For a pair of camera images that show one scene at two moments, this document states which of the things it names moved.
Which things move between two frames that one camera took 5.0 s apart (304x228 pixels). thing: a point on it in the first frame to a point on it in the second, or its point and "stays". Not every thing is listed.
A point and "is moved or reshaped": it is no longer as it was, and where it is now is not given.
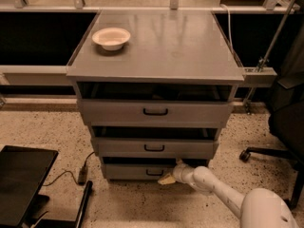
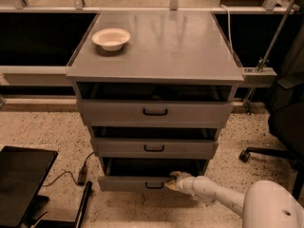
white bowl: x=111 y=39 stays
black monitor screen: x=23 y=173 stays
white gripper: x=180 y=173 to x=183 y=183
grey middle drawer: x=156 y=148 stays
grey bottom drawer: x=141 y=172 is moved or reshaped
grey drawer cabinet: x=161 y=100 stays
